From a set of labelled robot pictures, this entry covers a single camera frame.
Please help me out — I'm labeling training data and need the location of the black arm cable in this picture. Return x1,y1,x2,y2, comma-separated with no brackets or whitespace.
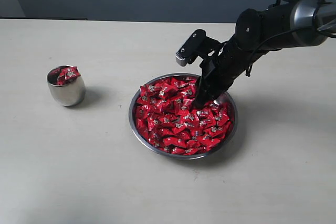
245,0,336,77

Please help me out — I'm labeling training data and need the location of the pile of red candies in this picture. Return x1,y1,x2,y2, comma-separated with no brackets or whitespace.
134,76,234,156

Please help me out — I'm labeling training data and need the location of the steel cup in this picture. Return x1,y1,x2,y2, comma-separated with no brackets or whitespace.
47,65,86,106

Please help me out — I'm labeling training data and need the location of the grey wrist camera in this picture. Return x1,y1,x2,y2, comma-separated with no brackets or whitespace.
176,29,221,67

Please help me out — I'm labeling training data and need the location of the red candy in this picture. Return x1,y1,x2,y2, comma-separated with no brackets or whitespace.
61,67,80,81
49,68,66,86

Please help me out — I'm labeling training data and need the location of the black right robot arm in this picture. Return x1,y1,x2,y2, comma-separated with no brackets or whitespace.
194,0,335,108

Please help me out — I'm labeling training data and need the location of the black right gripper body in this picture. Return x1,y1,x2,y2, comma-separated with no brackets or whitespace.
200,37,252,98

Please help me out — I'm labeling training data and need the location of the round steel bowl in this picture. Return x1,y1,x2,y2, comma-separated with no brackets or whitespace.
128,72,238,161

